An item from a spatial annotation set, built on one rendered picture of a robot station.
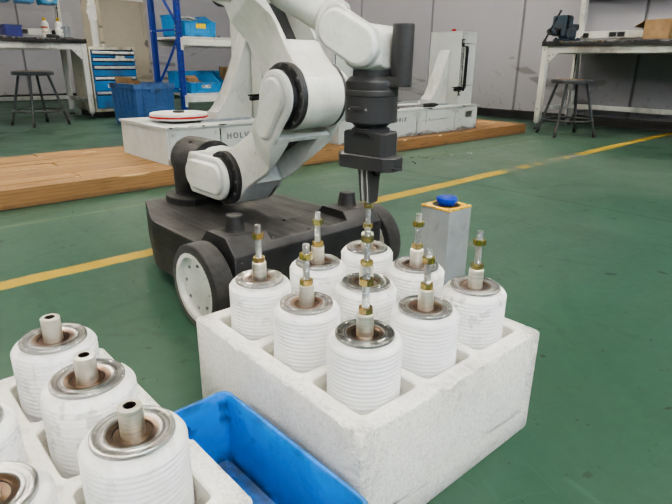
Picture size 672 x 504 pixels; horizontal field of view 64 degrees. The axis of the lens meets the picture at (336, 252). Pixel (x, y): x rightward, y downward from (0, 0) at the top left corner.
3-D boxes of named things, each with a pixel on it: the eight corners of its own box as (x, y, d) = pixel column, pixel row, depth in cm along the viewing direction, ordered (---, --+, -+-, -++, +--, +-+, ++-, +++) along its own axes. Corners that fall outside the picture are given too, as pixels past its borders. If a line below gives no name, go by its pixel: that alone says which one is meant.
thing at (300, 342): (263, 411, 82) (258, 303, 76) (309, 386, 89) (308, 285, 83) (305, 441, 76) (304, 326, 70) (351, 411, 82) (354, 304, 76)
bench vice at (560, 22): (562, 43, 486) (566, 13, 477) (581, 42, 474) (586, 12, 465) (539, 41, 459) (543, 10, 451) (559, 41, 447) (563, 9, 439)
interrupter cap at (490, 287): (501, 282, 85) (502, 278, 85) (498, 301, 78) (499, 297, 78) (453, 276, 87) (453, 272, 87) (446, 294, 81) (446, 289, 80)
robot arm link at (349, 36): (363, 74, 84) (299, 31, 87) (387, 73, 91) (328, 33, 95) (382, 35, 80) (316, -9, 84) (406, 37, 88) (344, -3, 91)
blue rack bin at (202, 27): (160, 37, 556) (158, 15, 549) (193, 38, 581) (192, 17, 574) (184, 36, 522) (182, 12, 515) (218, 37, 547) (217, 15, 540)
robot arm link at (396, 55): (335, 97, 89) (336, 22, 85) (365, 94, 97) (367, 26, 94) (398, 100, 83) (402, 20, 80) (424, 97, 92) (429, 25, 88)
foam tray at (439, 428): (203, 411, 94) (195, 317, 88) (364, 340, 118) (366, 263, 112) (358, 558, 66) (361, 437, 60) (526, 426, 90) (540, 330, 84)
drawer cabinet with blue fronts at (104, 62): (79, 114, 593) (69, 47, 570) (121, 111, 623) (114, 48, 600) (98, 118, 552) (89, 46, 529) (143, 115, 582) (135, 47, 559)
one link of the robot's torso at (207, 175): (186, 194, 153) (182, 147, 149) (245, 184, 166) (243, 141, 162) (224, 208, 139) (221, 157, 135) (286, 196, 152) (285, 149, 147)
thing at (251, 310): (244, 401, 85) (239, 296, 78) (227, 371, 93) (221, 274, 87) (301, 386, 89) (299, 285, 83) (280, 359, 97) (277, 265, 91)
